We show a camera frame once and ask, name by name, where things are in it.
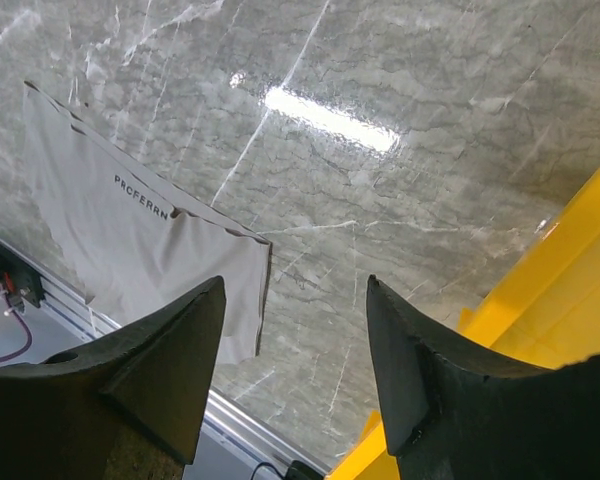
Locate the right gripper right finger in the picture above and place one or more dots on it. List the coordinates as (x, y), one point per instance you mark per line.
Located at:
(453, 409)

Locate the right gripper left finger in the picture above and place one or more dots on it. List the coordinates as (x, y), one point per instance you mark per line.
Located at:
(129, 405)

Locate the yellow plastic tray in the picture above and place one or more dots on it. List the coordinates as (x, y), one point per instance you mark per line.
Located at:
(545, 312)

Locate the aluminium mounting rail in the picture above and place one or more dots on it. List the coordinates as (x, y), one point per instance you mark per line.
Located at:
(231, 444)

